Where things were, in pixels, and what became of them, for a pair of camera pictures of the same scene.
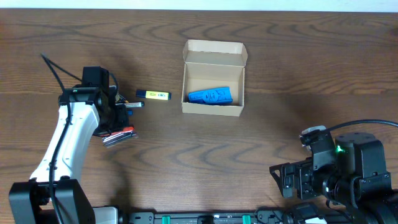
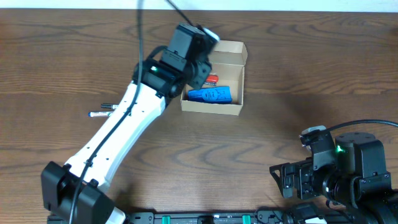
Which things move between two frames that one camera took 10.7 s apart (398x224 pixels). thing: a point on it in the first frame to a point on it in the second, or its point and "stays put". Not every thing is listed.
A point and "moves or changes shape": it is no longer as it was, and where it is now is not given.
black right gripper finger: [279, 179] stays put
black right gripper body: [311, 181] stays put
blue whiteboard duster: [211, 96] stays put
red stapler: [125, 134] moves or changes shape
